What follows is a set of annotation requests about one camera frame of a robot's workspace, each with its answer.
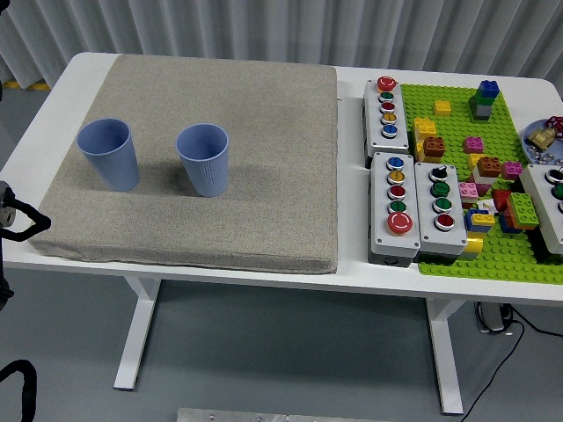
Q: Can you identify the white control box black base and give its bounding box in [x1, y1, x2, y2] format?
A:
[518, 163, 563, 265]

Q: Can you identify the brass pipe fitting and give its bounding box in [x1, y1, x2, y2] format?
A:
[527, 127, 556, 149]

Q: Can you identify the yellow black floor tape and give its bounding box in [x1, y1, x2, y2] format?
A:
[4, 80, 52, 92]

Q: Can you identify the yellow toy brick stack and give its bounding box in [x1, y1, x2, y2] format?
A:
[413, 117, 438, 164]

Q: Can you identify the blue round plate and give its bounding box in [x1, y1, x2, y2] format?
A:
[522, 119, 563, 164]

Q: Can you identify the red toy brick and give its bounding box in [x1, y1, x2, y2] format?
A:
[491, 189, 514, 213]

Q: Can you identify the green studded baseplate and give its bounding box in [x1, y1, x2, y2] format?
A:
[398, 83, 563, 286]

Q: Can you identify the grey-brown fabric mat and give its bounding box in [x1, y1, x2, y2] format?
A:
[26, 54, 340, 274]

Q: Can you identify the white table leg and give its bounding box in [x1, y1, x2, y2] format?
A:
[425, 298, 465, 415]
[113, 276, 162, 391]

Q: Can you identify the brown toy brick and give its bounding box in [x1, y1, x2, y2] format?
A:
[477, 156, 502, 178]
[422, 135, 447, 158]

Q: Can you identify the grey selector switch control box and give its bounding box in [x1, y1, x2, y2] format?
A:
[413, 161, 469, 265]

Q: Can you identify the blue ribbed plastic cup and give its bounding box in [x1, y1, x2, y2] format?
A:
[175, 123, 230, 199]
[77, 118, 141, 193]

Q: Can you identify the black floor cable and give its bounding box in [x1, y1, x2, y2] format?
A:
[457, 306, 563, 418]

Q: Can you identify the blue and yellow brick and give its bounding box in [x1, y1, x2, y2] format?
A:
[464, 208, 496, 233]

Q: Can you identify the white pleated curtain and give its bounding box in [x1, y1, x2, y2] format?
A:
[0, 0, 563, 89]

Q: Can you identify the grey five-button control box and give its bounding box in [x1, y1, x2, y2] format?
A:
[367, 151, 421, 267]
[361, 76, 411, 170]

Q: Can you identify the grey power adapter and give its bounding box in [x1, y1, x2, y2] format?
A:
[474, 302, 514, 334]

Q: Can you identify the light green toy brick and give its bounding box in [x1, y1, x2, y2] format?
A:
[506, 192, 540, 227]

